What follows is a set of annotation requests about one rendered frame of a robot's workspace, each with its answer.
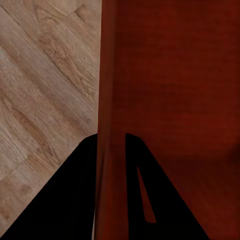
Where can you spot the storage box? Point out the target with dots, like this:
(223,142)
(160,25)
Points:
(170,75)

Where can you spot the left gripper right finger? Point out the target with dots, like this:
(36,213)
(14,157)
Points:
(174,219)

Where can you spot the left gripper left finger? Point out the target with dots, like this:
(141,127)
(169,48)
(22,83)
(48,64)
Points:
(65,207)

